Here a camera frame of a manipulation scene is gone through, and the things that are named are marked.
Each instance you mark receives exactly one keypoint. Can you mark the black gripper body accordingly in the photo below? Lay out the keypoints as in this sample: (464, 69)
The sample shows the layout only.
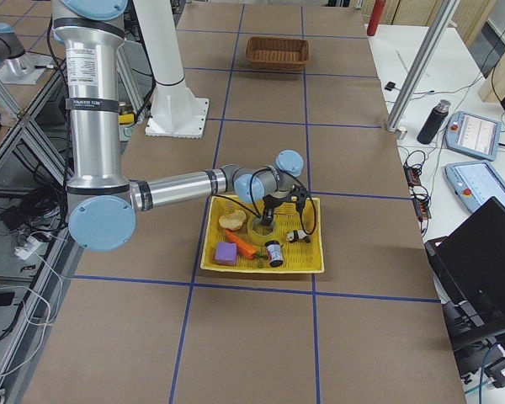
(270, 204)

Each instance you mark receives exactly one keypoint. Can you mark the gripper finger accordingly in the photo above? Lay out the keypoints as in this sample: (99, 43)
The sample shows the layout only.
(267, 218)

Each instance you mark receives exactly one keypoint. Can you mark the clear yellow tape roll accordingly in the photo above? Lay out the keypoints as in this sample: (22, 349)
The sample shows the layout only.
(259, 233)

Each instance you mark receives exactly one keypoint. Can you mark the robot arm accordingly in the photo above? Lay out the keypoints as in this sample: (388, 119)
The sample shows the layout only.
(17, 65)
(102, 202)

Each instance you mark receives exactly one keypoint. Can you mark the yellow plastic basket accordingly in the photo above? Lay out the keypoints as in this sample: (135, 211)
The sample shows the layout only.
(299, 257)

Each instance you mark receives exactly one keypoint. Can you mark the brown wicker basket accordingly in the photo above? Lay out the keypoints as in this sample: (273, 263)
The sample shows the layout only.
(277, 53)

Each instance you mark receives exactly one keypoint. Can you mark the toy bread croissant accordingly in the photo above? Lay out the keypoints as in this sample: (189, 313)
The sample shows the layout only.
(233, 221)

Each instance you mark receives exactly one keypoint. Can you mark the panda figurine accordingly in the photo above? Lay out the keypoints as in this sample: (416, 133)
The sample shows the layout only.
(297, 236)

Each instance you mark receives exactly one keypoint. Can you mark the small labelled can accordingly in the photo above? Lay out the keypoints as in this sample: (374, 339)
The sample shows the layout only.
(275, 254)

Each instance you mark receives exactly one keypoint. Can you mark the toy carrot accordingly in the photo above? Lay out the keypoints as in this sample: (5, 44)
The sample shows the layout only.
(246, 249)

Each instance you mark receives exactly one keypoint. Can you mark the purple foam block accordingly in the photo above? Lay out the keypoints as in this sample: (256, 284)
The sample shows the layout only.
(226, 253)

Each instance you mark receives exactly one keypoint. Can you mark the small black sensor pad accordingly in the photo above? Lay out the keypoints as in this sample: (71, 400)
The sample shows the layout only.
(390, 86)

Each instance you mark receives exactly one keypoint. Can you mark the black water bottle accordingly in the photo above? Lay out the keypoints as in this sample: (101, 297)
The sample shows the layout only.
(433, 122)

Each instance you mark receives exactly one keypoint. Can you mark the far teach pendant tablet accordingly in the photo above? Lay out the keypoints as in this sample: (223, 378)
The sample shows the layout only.
(473, 135)

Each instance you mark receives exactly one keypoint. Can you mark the teach pendant tablet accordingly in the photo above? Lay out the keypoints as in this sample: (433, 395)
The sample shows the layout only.
(475, 183)
(473, 135)

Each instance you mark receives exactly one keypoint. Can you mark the near teach pendant tablet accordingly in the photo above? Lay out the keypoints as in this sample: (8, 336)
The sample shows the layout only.
(475, 183)

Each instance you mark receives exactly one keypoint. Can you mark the black laptop computer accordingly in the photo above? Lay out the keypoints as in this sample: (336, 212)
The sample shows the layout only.
(470, 266)

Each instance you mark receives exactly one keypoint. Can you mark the red fire extinguisher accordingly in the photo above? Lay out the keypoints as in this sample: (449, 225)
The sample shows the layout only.
(375, 17)

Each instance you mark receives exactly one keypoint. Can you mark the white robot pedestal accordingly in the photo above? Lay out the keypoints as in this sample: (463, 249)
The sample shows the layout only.
(175, 111)

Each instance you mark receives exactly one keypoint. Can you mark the aluminium frame post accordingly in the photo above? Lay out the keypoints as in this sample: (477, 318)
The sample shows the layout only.
(424, 54)

